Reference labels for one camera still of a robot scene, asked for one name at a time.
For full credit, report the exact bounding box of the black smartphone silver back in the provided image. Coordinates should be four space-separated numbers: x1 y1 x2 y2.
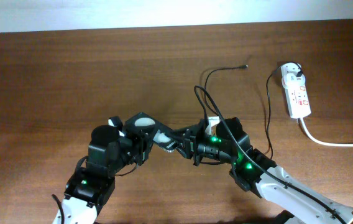
123 111 179 153

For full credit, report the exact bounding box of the black charger cable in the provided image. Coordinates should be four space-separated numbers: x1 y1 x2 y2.
203 61 304 160

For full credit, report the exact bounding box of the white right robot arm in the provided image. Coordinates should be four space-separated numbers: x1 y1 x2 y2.
167 118 353 223

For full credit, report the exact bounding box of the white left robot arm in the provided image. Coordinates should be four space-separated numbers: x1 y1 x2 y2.
52 113 161 224

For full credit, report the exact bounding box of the white charger plug adapter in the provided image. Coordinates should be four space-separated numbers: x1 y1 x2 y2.
282 73 306 89

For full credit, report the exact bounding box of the white power strip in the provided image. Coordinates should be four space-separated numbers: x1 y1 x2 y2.
281 62 311 119

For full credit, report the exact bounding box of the white power strip cord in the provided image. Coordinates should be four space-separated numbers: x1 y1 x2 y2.
297 117 353 149

